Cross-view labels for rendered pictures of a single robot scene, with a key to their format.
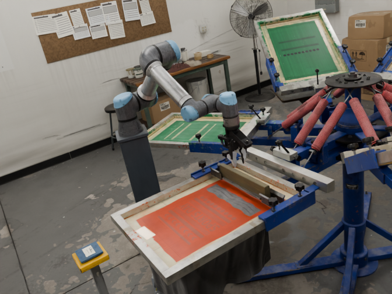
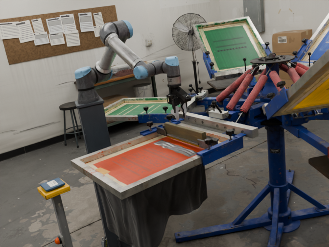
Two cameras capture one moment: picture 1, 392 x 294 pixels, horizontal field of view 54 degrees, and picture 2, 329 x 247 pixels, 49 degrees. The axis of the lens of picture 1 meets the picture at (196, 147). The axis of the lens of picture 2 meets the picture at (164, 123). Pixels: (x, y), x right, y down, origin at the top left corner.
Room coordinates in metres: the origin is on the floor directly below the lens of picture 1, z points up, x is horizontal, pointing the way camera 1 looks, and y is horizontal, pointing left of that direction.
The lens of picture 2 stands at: (-0.34, 0.10, 1.72)
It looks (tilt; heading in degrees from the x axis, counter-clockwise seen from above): 17 degrees down; 355
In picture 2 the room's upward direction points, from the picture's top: 8 degrees counter-clockwise
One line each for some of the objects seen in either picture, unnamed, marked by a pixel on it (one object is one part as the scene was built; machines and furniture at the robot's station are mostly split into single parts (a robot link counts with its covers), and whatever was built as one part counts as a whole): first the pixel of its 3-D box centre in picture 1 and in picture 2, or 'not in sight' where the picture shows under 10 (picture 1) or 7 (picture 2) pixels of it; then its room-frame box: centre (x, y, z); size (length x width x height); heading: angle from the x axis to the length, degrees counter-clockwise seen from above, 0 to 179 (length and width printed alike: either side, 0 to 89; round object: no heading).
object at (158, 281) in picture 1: (165, 275); (118, 210); (1.42, 0.25, 0.74); 0.45 x 0.03 x 0.43; 28
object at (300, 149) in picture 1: (293, 156); (225, 118); (1.83, -0.50, 1.02); 0.17 x 0.06 x 0.05; 118
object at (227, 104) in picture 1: (228, 104); (172, 66); (1.68, -0.18, 1.42); 0.09 x 0.08 x 0.11; 37
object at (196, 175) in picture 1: (216, 170); (161, 131); (1.92, -0.09, 0.98); 0.30 x 0.05 x 0.07; 118
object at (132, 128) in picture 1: (129, 124); (87, 93); (2.18, 0.37, 1.25); 0.15 x 0.15 x 0.10
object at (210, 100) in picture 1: (211, 103); (158, 67); (1.75, -0.11, 1.42); 0.11 x 0.11 x 0.08; 37
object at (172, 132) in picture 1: (214, 119); (159, 98); (2.54, -0.16, 1.05); 1.08 x 0.61 x 0.23; 58
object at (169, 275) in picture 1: (209, 207); (155, 152); (1.56, -0.01, 0.97); 0.79 x 0.58 x 0.04; 118
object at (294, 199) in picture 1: (287, 208); (220, 149); (1.43, -0.35, 0.98); 0.30 x 0.05 x 0.07; 118
